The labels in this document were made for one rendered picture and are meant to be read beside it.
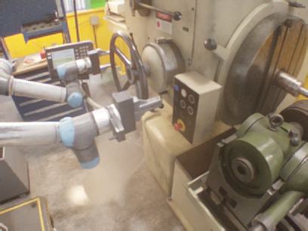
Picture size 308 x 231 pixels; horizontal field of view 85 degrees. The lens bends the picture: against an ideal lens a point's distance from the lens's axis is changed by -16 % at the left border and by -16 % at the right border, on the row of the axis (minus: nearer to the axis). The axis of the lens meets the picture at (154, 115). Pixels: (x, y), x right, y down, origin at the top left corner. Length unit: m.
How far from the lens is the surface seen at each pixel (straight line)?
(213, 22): 0.72
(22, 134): 0.67
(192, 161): 1.37
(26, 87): 1.00
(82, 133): 0.57
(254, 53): 0.78
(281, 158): 0.63
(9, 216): 1.84
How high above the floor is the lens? 1.69
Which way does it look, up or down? 39 degrees down
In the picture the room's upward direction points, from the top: 1 degrees counter-clockwise
